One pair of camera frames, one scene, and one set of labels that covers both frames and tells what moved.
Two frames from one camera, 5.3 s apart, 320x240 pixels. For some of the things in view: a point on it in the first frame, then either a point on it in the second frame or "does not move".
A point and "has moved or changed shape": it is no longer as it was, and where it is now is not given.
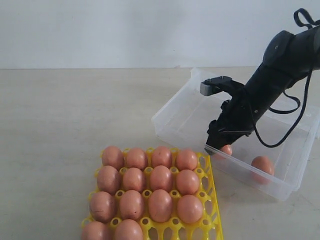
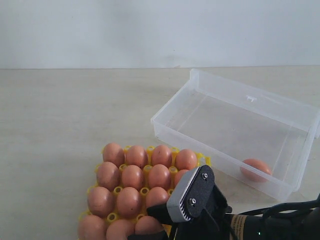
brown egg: [186, 159] does not move
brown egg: [162, 156] does not move
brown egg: [135, 157] does not move
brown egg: [97, 230] has moved or changed shape
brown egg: [227, 149] -> [145, 224]
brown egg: [131, 205] has moved or changed shape
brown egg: [264, 163] has moved or changed shape
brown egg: [109, 179] has moved or changed shape
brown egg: [103, 207] has moved or changed shape
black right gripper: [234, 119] -> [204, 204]
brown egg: [128, 229] has moved or changed shape
